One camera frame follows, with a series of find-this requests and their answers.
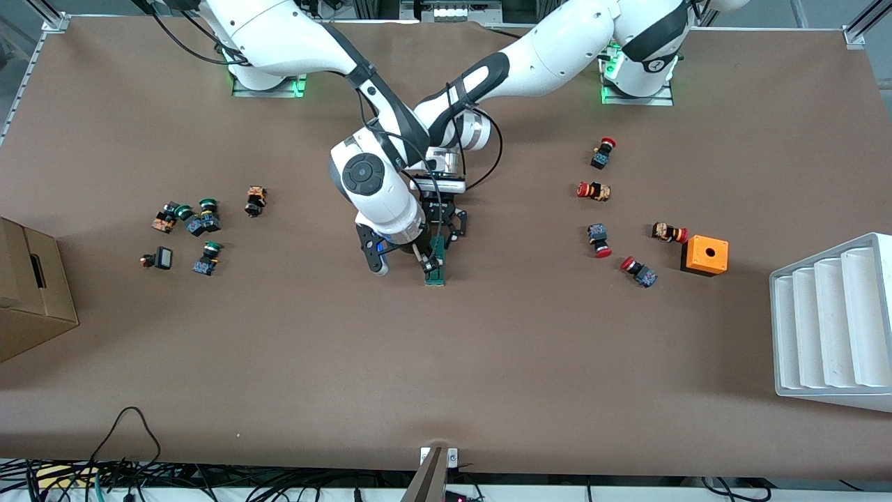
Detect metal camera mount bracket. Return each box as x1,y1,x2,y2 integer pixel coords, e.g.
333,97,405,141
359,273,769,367
400,446,461,502

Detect brown cardboard box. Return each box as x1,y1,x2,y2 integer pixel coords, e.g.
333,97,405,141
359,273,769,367
0,218,80,363

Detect black cable bundle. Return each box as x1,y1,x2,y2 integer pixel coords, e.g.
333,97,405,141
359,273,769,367
0,457,419,502

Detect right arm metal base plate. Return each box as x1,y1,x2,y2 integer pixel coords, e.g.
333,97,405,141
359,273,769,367
231,68,308,99

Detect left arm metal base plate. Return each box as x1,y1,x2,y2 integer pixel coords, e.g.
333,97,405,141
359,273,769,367
600,33,675,107

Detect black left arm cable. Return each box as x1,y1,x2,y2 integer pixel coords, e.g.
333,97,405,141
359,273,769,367
452,82,503,192

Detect black looped cable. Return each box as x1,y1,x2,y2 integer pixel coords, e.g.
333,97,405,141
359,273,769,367
89,406,163,466

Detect aluminium frame rail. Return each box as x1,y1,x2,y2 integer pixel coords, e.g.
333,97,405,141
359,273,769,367
842,0,892,51
0,0,72,146

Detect yellow tag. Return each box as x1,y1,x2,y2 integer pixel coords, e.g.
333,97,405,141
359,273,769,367
33,464,100,490

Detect green load switch module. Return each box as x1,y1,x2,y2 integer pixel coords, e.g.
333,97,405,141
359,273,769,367
425,235,447,287

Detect white stepped tray rack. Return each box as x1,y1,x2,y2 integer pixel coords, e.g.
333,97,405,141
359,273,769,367
769,232,892,414

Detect orange button enclosure box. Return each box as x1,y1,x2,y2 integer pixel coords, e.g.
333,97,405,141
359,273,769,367
680,235,730,278

